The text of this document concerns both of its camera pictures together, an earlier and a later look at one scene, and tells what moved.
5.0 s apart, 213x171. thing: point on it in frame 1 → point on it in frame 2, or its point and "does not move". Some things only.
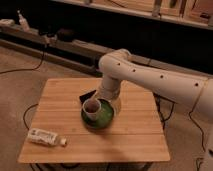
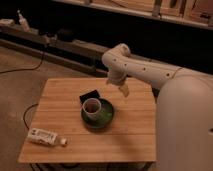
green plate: [105, 117] does not move
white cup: [91, 108] does not move
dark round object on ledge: [65, 35] does not move
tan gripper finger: [117, 105] → [124, 89]
